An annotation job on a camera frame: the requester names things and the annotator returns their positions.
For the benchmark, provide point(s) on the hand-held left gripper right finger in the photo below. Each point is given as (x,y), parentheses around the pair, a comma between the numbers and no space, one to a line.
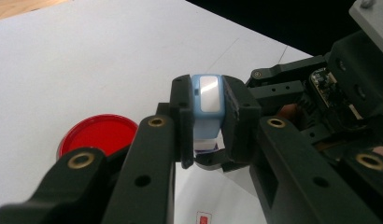
(241,124)

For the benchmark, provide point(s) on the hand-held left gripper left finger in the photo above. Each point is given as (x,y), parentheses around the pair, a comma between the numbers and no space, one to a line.
(183,124)

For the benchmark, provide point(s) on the white paper sheet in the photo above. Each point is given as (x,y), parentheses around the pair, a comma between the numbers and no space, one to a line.
(217,196)

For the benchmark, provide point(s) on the red tape roll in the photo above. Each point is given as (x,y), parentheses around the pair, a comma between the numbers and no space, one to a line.
(99,133)

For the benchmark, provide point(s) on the wooden table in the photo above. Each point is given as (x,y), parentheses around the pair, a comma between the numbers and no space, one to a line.
(18,7)

